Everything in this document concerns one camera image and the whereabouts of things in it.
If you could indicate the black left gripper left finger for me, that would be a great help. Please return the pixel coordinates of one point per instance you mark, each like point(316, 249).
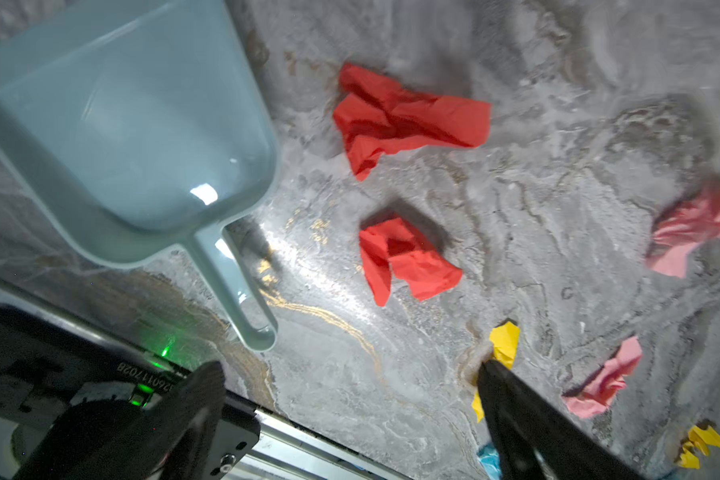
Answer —
point(118, 440)

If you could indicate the pale green dustpan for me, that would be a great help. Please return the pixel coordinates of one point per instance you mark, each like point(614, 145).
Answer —
point(138, 127)

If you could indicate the pink paper scrap near bin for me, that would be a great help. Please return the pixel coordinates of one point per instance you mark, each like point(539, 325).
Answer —
point(682, 230)

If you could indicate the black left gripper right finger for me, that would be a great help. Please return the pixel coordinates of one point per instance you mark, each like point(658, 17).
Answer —
point(524, 427)

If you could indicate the yellow paper scrap far left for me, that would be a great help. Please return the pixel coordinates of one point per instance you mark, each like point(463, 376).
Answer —
point(698, 442)

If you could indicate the pink paper scrap centre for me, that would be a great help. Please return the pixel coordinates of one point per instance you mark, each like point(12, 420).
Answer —
point(597, 396)

